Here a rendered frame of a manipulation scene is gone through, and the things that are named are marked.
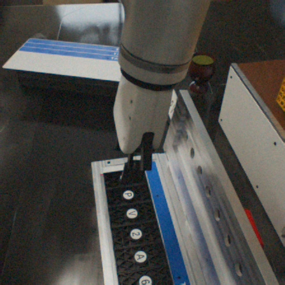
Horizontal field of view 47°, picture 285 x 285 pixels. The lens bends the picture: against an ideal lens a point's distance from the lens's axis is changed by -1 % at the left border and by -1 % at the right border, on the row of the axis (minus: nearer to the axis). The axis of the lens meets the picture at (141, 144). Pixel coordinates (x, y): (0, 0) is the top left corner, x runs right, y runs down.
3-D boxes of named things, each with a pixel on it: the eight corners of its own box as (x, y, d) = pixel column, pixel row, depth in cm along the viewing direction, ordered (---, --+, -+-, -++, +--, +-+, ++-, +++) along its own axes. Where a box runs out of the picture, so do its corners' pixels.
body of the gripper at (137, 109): (116, 39, 42) (105, 109, 49) (128, 85, 35) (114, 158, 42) (172, 44, 44) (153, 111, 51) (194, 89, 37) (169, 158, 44)
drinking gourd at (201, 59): (191, 77, 111) (194, 48, 103) (215, 84, 108) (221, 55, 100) (181, 91, 105) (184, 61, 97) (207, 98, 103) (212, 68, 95)
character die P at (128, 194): (105, 192, 75) (105, 189, 74) (147, 186, 76) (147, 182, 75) (107, 210, 71) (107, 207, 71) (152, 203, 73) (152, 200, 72)
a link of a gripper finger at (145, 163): (141, 104, 42) (132, 126, 46) (148, 159, 38) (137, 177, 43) (150, 104, 42) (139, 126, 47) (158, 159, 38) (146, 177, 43)
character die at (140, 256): (114, 251, 65) (113, 249, 64) (162, 243, 66) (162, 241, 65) (117, 275, 61) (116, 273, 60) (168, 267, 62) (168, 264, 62)
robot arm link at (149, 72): (116, 25, 40) (112, 47, 42) (126, 62, 34) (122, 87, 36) (180, 32, 42) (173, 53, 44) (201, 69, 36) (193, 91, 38)
